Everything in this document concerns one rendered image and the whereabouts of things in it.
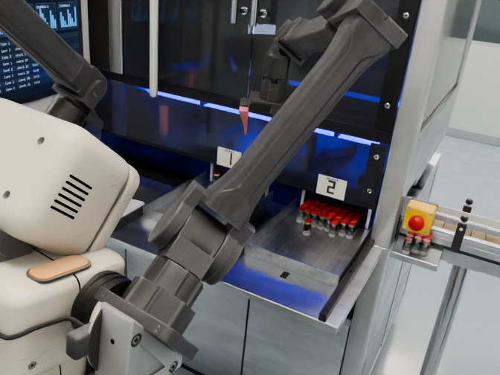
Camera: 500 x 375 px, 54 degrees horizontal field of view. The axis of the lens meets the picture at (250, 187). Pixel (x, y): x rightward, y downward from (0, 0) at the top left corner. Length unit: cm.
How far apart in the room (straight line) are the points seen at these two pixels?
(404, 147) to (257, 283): 51
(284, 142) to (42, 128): 29
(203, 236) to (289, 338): 116
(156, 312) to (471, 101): 556
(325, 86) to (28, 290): 42
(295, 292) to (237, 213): 60
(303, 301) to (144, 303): 64
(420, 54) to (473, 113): 473
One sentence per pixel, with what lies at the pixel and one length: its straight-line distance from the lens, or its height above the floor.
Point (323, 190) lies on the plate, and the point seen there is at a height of 100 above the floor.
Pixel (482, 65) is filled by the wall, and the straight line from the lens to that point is 591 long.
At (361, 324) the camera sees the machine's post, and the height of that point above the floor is 60.
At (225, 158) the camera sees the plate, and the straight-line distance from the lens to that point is 155.
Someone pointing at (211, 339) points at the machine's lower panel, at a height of 28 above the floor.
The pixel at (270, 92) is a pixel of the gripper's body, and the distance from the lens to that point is 113.
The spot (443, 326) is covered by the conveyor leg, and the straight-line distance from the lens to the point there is 171.
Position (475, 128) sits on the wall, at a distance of 603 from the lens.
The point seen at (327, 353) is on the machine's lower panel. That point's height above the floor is 44.
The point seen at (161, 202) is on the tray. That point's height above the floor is 90.
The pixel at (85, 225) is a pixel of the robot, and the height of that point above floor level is 127.
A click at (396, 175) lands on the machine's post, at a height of 110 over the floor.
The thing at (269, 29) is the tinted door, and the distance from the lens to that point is 141.
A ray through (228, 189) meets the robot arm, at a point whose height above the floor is 132.
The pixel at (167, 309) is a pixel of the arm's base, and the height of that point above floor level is 121.
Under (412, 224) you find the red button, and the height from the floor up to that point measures 100.
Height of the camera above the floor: 158
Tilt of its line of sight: 24 degrees down
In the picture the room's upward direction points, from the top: 5 degrees clockwise
